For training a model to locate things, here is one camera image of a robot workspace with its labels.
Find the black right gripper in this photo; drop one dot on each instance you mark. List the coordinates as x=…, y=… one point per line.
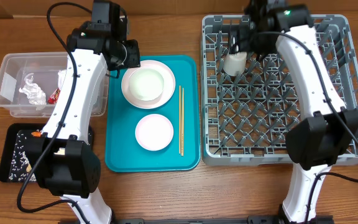
x=245, y=37

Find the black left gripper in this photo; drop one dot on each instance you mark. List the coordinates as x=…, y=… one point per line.
x=133, y=59

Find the cream plastic cup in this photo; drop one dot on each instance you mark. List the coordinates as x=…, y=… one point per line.
x=235, y=64

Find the pink plate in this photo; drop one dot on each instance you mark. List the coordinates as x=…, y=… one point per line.
x=169, y=88

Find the white napkin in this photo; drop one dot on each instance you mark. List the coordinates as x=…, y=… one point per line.
x=61, y=78

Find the grey dishwasher rack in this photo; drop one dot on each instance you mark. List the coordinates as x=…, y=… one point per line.
x=246, y=117

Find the red snack wrapper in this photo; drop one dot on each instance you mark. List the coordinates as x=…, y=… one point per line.
x=53, y=98

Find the small pink bowl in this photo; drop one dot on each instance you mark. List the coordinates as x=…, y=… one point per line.
x=154, y=132

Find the foil wrapper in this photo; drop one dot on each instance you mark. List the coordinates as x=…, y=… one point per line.
x=34, y=93

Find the orange carrot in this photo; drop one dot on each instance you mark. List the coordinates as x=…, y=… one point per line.
x=36, y=134

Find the rice and peanut scraps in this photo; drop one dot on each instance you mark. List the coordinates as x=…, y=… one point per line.
x=20, y=166

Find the cream bowl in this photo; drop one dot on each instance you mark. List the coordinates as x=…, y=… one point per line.
x=146, y=84

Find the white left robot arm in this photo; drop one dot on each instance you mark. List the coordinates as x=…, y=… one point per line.
x=61, y=157

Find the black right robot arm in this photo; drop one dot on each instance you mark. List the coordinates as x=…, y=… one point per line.
x=327, y=126

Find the clear plastic waste bin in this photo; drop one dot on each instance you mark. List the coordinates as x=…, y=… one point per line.
x=42, y=68

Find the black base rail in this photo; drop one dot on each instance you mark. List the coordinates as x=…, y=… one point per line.
x=258, y=219

